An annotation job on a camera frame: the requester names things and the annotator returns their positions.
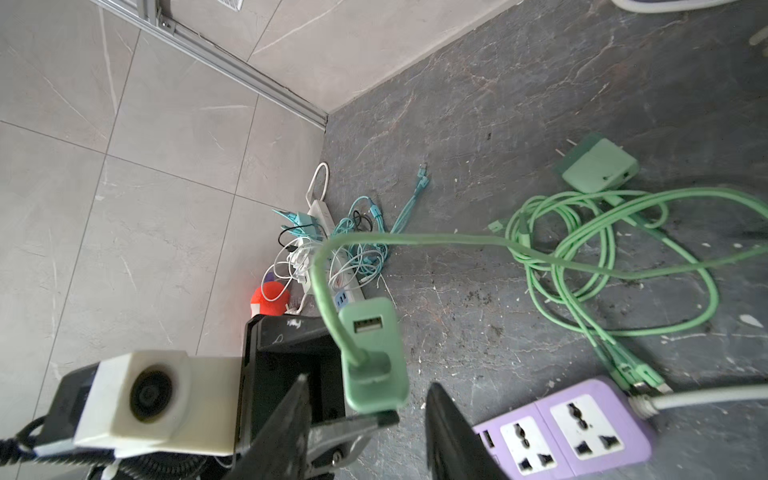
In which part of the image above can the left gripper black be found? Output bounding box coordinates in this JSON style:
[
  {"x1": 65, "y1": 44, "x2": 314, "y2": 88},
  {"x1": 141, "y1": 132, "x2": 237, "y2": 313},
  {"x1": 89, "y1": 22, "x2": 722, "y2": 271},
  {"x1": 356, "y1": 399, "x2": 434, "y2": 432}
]
[{"x1": 236, "y1": 315, "x2": 399, "y2": 456}]

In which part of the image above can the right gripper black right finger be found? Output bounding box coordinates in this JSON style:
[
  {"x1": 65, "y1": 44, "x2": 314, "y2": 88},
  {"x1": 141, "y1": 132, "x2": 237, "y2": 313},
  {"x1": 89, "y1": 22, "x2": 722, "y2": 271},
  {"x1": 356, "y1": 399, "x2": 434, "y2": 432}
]
[{"x1": 425, "y1": 382, "x2": 508, "y2": 480}]

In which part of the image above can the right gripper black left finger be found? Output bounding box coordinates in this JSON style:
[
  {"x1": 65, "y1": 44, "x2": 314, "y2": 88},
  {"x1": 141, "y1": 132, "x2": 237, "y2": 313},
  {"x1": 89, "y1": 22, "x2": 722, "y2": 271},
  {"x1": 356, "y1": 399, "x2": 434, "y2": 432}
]
[{"x1": 224, "y1": 374, "x2": 312, "y2": 480}]

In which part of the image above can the white multicolour power strip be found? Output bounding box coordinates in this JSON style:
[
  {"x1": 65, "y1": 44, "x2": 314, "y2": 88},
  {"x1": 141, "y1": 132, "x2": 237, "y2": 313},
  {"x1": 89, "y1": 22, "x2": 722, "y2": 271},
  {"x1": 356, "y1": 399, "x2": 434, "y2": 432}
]
[{"x1": 294, "y1": 199, "x2": 365, "y2": 311}]

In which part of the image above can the green charger plug with cable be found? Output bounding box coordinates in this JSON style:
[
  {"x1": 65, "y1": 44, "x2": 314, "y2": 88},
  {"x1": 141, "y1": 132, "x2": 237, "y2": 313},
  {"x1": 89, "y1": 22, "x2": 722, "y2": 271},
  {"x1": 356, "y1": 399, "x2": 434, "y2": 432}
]
[{"x1": 308, "y1": 187, "x2": 768, "y2": 416}]

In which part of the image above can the white charger with cable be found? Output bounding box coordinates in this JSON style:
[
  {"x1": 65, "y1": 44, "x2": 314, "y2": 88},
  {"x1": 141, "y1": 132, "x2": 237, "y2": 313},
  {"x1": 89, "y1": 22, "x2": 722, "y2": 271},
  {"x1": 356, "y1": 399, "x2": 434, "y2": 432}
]
[{"x1": 259, "y1": 237, "x2": 309, "y2": 315}]

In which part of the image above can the purple small power strip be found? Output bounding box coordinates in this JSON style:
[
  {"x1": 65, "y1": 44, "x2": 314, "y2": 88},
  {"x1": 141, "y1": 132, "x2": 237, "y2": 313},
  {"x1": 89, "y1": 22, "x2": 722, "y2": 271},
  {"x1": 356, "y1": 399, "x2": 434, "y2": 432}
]
[{"x1": 473, "y1": 377, "x2": 654, "y2": 479}]

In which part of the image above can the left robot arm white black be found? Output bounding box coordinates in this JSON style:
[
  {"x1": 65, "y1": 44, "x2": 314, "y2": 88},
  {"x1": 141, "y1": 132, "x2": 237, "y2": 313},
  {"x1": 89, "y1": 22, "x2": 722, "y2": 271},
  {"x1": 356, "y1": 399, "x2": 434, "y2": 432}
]
[{"x1": 1, "y1": 314, "x2": 409, "y2": 479}]

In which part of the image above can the red toy vacuum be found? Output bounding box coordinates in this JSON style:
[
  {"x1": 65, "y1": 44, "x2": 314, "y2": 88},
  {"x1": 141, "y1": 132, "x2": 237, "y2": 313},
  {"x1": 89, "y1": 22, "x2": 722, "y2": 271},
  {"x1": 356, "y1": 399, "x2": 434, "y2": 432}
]
[{"x1": 250, "y1": 281, "x2": 290, "y2": 316}]

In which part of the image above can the teal charger cable bundle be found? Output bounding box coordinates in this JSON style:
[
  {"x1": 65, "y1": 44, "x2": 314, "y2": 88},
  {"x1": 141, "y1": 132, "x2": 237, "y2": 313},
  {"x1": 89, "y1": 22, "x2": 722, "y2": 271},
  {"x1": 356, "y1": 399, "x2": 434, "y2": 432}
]
[{"x1": 272, "y1": 164, "x2": 431, "y2": 283}]

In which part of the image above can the white power strip cable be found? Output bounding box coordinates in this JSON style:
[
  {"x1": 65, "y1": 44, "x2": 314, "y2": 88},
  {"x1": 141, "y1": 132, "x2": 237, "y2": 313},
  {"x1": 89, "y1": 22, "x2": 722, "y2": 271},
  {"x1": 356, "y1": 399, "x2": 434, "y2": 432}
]
[{"x1": 304, "y1": 161, "x2": 331, "y2": 208}]

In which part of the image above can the white cable of purple strip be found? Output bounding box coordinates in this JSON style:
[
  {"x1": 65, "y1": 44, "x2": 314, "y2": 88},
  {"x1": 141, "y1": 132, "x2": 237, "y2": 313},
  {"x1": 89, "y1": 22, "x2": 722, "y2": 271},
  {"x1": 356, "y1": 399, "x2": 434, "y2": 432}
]
[{"x1": 626, "y1": 0, "x2": 768, "y2": 421}]

